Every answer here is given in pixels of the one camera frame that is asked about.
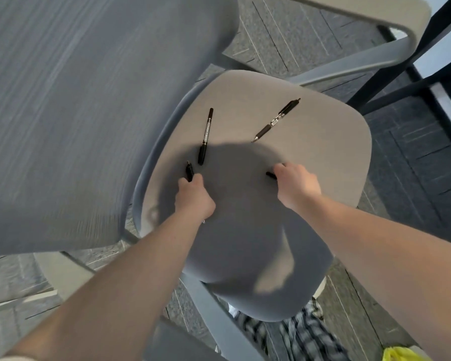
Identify person's left hand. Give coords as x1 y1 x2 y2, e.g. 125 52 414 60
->
174 173 216 224

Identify person's right hand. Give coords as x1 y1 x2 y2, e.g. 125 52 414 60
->
272 162 322 212

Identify person's left forearm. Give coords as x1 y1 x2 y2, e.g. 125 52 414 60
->
4 212 213 361

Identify person's right forearm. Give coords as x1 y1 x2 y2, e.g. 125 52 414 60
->
291 193 451 348

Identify black marker with grey label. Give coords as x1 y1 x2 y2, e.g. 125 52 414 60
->
197 108 214 166

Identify black retractable pen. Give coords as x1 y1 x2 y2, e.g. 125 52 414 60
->
251 98 301 143

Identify grey office chair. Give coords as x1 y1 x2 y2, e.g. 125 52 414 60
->
0 0 433 361

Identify plaid trousers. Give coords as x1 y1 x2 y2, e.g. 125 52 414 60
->
235 297 352 361

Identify yellow plastic bag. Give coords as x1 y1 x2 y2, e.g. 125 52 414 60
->
383 346 421 361

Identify black metal table frame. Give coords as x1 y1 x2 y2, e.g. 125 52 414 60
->
348 0 451 137

